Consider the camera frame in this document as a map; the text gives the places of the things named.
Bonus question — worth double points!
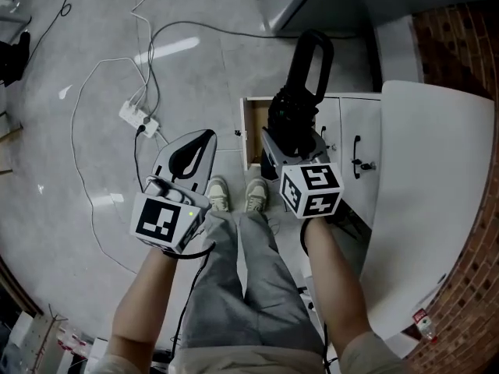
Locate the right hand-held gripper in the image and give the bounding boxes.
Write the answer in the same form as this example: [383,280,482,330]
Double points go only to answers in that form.
[260,126,345,220]

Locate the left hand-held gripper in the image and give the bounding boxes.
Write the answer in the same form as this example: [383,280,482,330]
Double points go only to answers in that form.
[129,129,218,255]

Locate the wooden drawer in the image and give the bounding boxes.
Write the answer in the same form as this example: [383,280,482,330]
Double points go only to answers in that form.
[232,96,276,171]

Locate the person's right forearm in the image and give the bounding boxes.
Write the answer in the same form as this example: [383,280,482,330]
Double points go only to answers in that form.
[303,214,371,350]

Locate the person's left forearm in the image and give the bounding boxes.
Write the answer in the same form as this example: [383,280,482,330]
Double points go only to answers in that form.
[107,247,198,358]

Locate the white desk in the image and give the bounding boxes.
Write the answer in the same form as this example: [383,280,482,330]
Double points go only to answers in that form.
[313,79,497,344]

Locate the person's left shoe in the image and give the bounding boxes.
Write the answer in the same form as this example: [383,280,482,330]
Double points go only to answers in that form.
[205,175,231,213]

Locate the person's shoe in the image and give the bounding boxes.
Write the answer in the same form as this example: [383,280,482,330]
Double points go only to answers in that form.
[205,175,231,213]
[244,177,270,213]

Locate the person's right shoe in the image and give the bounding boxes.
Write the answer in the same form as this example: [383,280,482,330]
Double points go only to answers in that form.
[244,177,270,213]

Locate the white power strip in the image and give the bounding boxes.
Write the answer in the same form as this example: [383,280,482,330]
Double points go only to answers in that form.
[119,99,161,138]

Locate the person's grey trousers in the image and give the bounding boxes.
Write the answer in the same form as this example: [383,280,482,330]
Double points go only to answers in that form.
[182,208,324,350]

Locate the person's cream shirt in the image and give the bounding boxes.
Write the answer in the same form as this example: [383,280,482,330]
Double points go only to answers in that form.
[89,331,410,374]

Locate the plastic bottle red label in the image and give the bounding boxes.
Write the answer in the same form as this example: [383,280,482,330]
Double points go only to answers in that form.
[412,309,438,344]

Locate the black power plug cable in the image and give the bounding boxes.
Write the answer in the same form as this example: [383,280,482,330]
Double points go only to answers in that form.
[133,124,151,190]

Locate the left hand-held gripper black cable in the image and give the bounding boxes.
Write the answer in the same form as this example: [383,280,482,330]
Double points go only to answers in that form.
[161,241,218,365]

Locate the dark grey floor cable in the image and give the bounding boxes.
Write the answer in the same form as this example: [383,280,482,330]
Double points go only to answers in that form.
[147,20,354,118]

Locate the black floor cable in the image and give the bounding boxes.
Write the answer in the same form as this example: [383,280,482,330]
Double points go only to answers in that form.
[21,0,87,79]

